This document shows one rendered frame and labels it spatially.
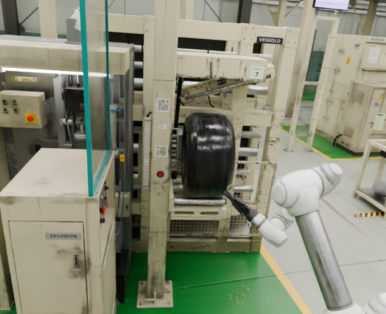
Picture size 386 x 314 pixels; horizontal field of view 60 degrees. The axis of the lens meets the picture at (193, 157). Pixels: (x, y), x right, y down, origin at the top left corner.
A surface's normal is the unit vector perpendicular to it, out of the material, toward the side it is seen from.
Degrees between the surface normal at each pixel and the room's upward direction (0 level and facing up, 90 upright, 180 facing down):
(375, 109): 90
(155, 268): 90
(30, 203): 90
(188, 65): 90
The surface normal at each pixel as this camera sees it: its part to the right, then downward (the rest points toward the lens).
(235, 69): 0.10, 0.38
